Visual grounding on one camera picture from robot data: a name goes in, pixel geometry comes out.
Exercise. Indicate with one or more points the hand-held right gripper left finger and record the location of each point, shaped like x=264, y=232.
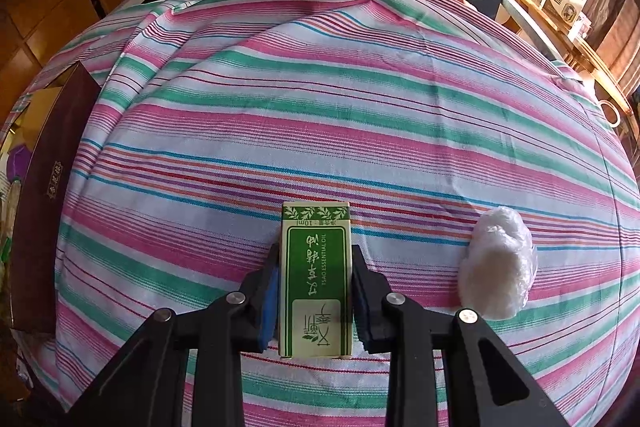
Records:
x=270, y=297

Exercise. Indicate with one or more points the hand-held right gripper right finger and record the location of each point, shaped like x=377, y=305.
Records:
x=362, y=302

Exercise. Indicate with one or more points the green carton box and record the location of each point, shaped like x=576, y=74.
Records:
x=315, y=267

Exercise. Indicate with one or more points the white plastic-wrapped ball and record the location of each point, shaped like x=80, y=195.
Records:
x=495, y=262

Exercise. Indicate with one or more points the gold tin box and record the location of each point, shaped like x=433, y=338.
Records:
x=45, y=207

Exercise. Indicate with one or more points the purple packet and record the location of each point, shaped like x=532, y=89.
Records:
x=19, y=159

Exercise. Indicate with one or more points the striped bed sheet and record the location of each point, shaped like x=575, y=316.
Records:
x=350, y=107

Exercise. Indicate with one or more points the wooden shelf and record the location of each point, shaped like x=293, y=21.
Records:
x=575, y=52

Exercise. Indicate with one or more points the patterned pink curtain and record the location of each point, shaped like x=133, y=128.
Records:
x=620, y=32

